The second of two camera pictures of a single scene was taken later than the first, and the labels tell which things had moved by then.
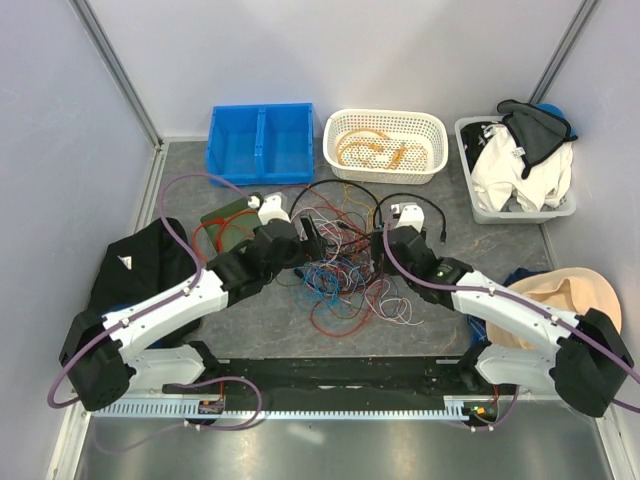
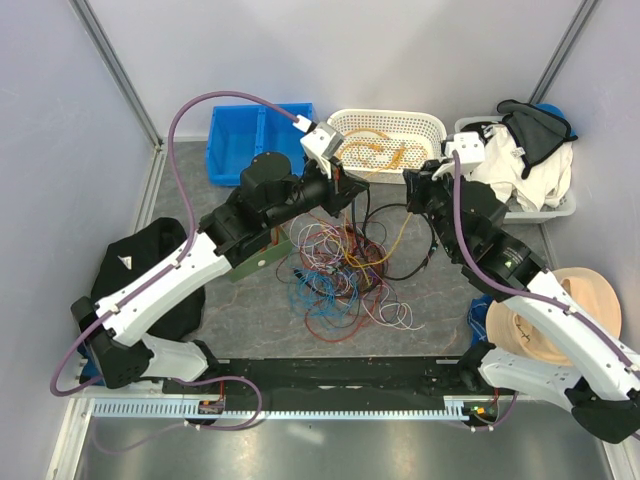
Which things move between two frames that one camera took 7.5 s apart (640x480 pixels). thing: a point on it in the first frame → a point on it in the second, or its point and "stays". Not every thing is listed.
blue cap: x=555 y=111 stays
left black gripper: x=314 y=247 → x=341 y=187
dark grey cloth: x=536 y=130 stays
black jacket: x=140 y=266 stays
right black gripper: x=376 y=248 → x=420 y=182
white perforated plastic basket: x=385 y=146 stays
